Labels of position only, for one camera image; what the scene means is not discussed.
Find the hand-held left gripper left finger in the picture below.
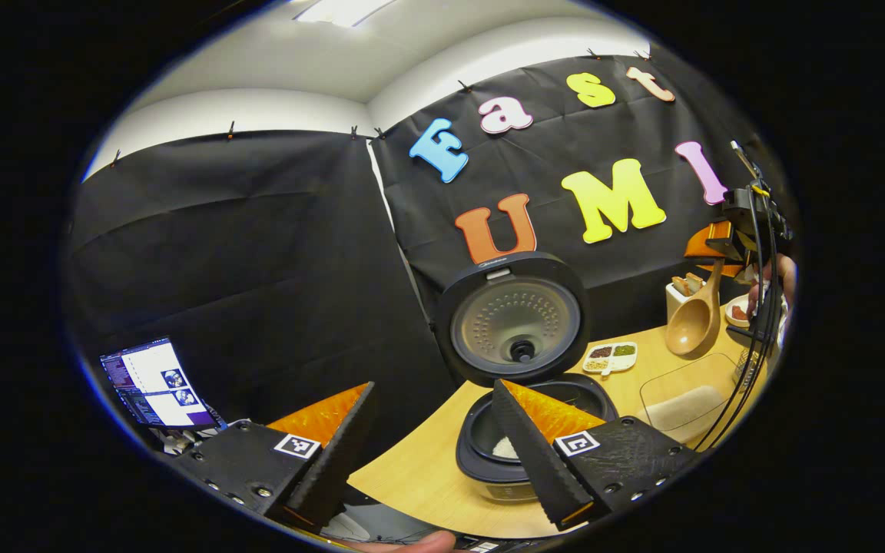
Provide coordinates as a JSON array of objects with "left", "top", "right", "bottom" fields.
[{"left": 174, "top": 382, "right": 376, "bottom": 531}]

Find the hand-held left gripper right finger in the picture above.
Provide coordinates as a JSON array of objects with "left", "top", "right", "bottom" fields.
[{"left": 492, "top": 379, "right": 697, "bottom": 531}]

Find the wooden spoon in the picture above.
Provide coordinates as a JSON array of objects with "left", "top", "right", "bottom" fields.
[{"left": 665, "top": 261, "right": 724, "bottom": 356}]

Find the metal wire chopstick holder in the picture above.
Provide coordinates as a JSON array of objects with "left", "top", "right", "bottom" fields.
[{"left": 733, "top": 349, "right": 766, "bottom": 385}]

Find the dark grey rice cooker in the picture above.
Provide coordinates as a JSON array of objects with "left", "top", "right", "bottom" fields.
[{"left": 433, "top": 252, "right": 620, "bottom": 504}]

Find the open laptop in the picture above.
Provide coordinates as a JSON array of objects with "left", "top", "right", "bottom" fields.
[{"left": 99, "top": 336, "right": 224, "bottom": 431}]

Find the white toaster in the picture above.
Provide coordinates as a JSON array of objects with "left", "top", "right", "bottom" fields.
[{"left": 665, "top": 275, "right": 708, "bottom": 323}]

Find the white round plate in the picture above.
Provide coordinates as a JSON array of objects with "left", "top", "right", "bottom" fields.
[{"left": 725, "top": 294, "right": 754, "bottom": 329}]

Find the white divided condiment dish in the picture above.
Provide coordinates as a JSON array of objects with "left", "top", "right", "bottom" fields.
[{"left": 582, "top": 342, "right": 638, "bottom": 377}]

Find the clear plastic box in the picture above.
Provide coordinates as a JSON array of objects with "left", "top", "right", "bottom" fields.
[{"left": 640, "top": 353, "right": 739, "bottom": 446}]

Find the black backdrop cloth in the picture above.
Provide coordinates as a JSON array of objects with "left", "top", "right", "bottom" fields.
[{"left": 66, "top": 46, "right": 777, "bottom": 462}]

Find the ceiling light panel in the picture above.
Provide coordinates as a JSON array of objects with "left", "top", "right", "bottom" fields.
[{"left": 294, "top": 0, "right": 397, "bottom": 28}]

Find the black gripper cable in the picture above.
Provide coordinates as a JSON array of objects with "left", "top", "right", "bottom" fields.
[{"left": 694, "top": 184, "right": 780, "bottom": 452}]

